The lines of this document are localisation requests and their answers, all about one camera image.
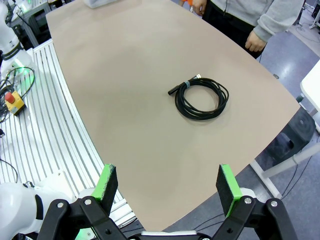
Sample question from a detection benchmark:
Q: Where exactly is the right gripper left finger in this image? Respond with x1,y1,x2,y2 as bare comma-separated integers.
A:
37,163,128,240

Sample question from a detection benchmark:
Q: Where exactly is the person's right hand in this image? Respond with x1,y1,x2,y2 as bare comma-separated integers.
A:
191,0,208,16

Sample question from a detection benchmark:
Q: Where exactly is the person's left hand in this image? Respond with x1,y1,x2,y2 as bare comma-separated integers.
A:
244,31,268,53

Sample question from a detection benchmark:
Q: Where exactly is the person in grey hoodie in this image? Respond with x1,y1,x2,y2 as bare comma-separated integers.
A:
201,0,306,60

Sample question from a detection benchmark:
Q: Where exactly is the translucent plastic storage box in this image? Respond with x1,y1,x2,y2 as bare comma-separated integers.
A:
83,0,118,10

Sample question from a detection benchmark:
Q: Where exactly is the yellow emergency stop red button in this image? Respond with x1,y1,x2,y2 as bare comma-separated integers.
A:
4,91,27,116

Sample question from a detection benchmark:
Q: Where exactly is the black USB cable grey tie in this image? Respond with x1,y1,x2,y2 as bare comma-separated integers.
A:
167,73,230,121

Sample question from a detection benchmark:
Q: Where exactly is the grey metal workbench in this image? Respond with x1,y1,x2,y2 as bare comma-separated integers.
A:
9,0,51,48

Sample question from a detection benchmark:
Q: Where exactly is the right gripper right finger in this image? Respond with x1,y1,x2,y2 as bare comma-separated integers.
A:
211,163,298,240

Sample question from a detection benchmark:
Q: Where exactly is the aluminium slatted table frame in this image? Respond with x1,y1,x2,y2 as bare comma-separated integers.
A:
0,38,137,228

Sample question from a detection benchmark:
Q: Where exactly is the white table leg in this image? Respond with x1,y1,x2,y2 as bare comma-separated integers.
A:
249,141,320,199

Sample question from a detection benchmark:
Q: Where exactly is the white side table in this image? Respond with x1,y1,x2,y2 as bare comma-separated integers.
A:
297,66,320,117

